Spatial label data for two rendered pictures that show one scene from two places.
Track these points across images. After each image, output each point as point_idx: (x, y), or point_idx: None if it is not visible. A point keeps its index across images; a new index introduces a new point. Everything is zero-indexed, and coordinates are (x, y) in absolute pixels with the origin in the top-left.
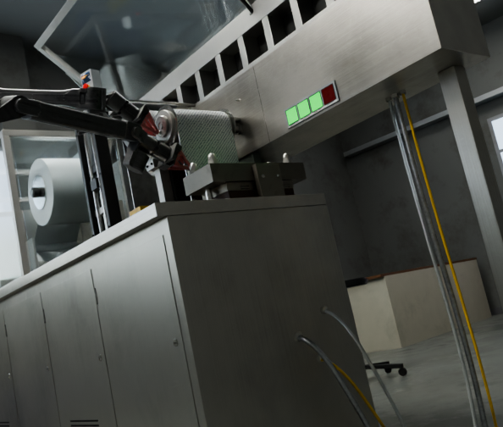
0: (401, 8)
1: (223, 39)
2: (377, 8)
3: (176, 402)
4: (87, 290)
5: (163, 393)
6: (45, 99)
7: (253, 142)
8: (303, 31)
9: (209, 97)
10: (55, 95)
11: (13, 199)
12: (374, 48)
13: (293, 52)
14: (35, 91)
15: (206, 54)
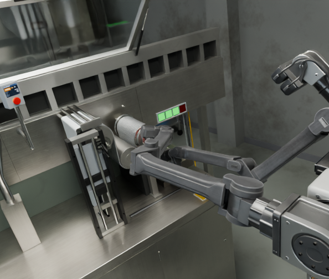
0: (215, 78)
1: (109, 64)
2: (206, 76)
3: (220, 263)
4: (148, 257)
5: (212, 265)
6: (167, 145)
7: None
8: (171, 76)
9: (92, 101)
10: (169, 140)
11: None
12: (204, 92)
13: (164, 85)
14: (166, 140)
15: (88, 70)
